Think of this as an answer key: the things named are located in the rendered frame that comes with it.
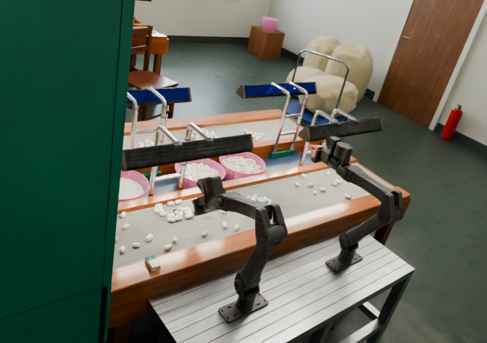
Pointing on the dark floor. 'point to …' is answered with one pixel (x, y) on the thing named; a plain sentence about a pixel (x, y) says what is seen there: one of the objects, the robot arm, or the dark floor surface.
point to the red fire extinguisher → (451, 123)
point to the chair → (141, 82)
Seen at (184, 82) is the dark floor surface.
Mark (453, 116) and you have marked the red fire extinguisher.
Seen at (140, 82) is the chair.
